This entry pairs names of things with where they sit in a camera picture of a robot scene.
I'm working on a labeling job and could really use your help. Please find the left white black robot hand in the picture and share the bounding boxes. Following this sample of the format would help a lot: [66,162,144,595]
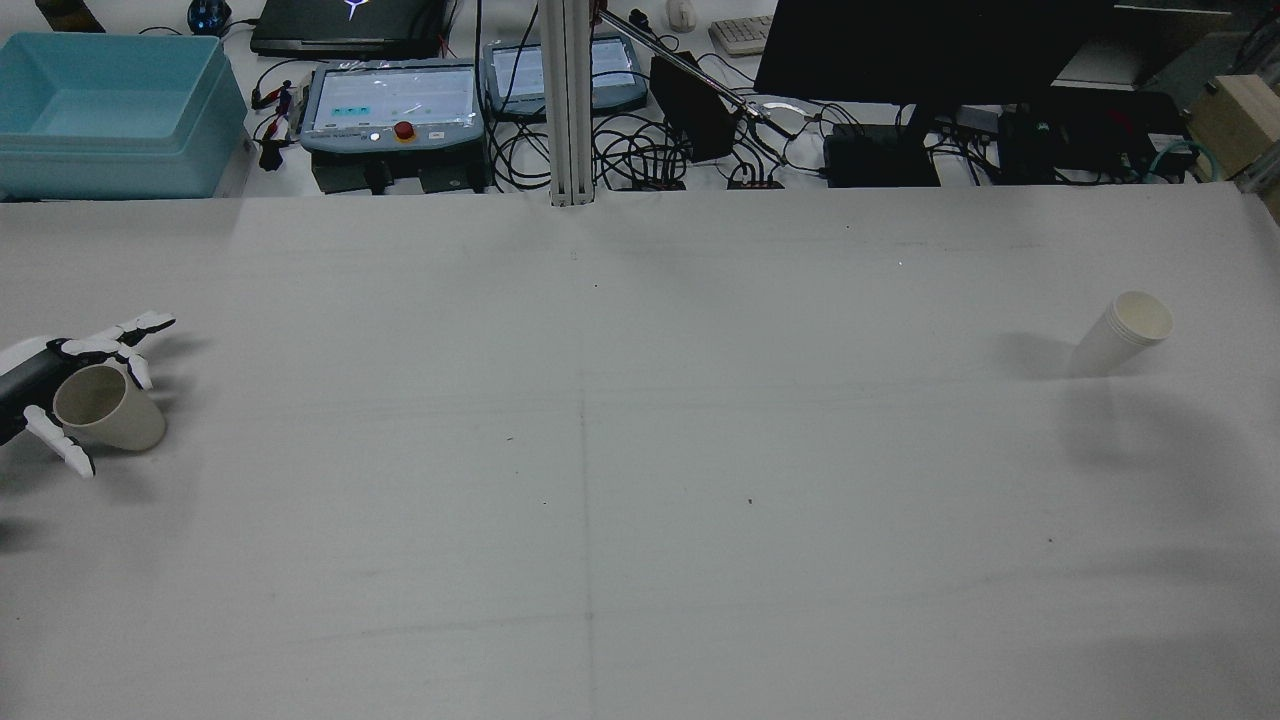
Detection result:
[0,312,177,478]

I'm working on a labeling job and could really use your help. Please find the beige paper cup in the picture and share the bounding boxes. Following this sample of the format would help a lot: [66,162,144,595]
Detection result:
[53,364,167,452]

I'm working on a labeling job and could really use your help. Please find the white paper cups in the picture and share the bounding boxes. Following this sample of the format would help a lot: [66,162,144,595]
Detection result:
[1068,291,1174,378]

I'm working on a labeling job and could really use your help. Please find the light blue plastic bin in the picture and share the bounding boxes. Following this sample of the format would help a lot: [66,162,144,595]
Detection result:
[0,32,249,199]

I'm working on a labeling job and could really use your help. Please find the brown flat object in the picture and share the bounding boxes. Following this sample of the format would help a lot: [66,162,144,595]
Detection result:
[35,0,106,34]

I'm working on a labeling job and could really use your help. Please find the black pendant holder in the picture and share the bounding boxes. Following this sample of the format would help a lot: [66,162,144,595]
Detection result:
[312,153,491,195]

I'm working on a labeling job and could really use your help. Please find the teach pendant with red button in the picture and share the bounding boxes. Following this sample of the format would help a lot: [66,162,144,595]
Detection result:
[300,60,488,156]

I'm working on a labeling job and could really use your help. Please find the black laptop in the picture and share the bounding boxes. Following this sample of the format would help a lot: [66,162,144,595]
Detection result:
[250,0,456,59]

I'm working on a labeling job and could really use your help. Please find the grey teach pendant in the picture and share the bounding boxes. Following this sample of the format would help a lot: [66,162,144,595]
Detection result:
[483,38,649,122]

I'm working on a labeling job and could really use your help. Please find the upright black box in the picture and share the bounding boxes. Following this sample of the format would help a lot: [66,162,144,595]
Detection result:
[650,53,743,163]

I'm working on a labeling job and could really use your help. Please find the silver metal rod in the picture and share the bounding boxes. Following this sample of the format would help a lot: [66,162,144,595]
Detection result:
[598,8,801,139]

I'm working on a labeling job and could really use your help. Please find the beige keyboard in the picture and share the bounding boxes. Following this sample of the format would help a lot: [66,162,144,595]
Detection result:
[709,15,777,57]

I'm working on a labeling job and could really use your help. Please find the flat black box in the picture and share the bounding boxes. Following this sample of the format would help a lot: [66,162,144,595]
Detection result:
[824,125,942,189]

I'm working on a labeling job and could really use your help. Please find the black monitor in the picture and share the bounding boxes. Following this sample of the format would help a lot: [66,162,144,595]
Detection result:
[755,0,1116,136]

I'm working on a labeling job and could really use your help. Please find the grey flat box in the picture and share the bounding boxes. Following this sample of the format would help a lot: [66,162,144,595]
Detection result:
[1053,8,1233,92]

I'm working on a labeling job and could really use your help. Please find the wooden box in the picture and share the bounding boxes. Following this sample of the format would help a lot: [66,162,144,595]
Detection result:
[1185,75,1280,181]

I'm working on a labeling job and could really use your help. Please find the aluminium profile post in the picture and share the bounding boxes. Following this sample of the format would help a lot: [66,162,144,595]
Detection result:
[537,0,601,208]

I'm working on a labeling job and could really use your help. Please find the teal cable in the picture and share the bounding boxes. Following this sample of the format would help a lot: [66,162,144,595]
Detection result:
[1145,140,1217,184]

